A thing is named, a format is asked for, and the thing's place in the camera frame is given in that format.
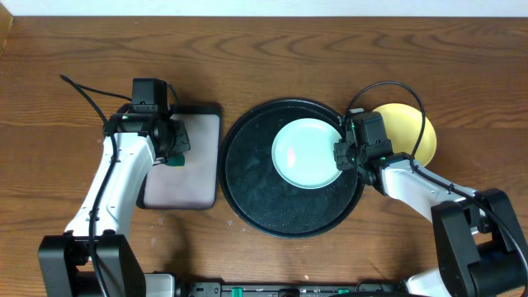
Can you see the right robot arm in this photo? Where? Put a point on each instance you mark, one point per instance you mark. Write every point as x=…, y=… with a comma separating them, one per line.
x=480, y=247

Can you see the green yellow sponge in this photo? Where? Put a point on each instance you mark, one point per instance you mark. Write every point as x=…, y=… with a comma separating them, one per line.
x=177, y=160

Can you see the black rectangular tray grey mat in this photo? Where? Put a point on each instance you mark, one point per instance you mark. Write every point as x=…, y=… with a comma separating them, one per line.
x=193, y=186

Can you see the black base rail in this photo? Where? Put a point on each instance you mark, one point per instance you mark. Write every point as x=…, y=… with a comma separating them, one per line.
x=288, y=290

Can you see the black round tray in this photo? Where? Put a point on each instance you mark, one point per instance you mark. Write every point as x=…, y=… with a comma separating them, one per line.
x=260, y=196

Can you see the yellow round plate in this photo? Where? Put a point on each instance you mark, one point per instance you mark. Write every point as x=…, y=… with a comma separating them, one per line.
x=403, y=124

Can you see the light green plate front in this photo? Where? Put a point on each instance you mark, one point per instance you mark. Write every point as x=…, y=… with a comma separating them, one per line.
x=302, y=153

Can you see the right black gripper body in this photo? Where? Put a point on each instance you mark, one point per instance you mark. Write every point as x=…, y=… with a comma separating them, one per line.
x=349, y=157

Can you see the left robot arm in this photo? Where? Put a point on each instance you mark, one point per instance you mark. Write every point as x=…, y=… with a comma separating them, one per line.
x=93, y=256

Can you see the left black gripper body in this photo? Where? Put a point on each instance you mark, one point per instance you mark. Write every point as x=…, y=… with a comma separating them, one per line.
x=178, y=139

